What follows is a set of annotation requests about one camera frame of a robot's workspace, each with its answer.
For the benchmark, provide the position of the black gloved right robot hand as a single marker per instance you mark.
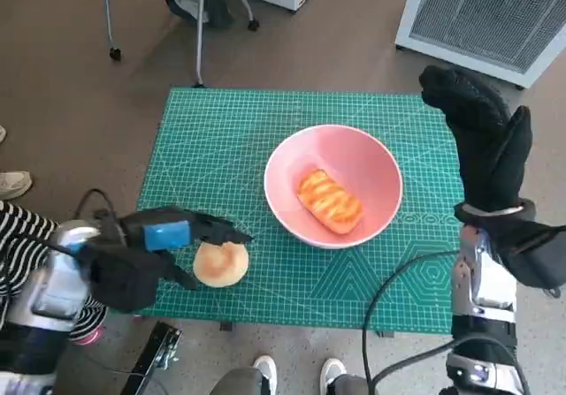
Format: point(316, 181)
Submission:
point(491, 161)

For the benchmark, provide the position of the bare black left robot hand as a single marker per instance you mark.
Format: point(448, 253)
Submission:
point(208, 229)

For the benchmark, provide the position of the round toy bread bun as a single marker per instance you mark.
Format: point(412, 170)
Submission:
point(221, 267)

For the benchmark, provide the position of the pink bowl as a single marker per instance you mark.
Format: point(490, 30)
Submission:
point(283, 178)

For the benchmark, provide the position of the oblong striped toy bread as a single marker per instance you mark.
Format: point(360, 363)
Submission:
point(329, 200)

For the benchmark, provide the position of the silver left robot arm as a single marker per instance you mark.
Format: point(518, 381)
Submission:
point(57, 280)

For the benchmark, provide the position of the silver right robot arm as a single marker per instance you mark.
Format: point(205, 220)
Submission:
point(482, 280)

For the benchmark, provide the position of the green cutting mat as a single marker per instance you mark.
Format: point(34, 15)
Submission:
point(287, 289)

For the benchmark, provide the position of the black metal bar with clamp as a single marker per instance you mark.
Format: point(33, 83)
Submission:
point(150, 359)

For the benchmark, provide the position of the white appliance with mesh grille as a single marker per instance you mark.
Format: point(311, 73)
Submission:
point(486, 15)

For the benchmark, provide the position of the white shoe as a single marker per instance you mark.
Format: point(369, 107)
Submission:
point(331, 368)
point(265, 366)

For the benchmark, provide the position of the grey trouser leg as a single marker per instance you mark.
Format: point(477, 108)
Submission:
point(349, 386)
point(239, 382)

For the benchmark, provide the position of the pink shoe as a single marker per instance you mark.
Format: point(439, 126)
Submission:
point(90, 336)

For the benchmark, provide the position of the person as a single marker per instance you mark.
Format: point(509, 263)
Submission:
point(22, 245)

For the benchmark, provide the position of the beige shoe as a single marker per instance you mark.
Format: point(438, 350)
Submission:
point(2, 134)
point(15, 185)

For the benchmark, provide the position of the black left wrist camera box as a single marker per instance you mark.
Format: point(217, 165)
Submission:
point(124, 280)

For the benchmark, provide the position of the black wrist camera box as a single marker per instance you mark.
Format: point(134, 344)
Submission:
point(124, 280)
point(535, 258)

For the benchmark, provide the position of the black table bracket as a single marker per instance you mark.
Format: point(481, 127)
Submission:
point(227, 327)

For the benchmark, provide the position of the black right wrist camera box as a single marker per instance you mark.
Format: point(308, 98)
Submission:
point(535, 258)

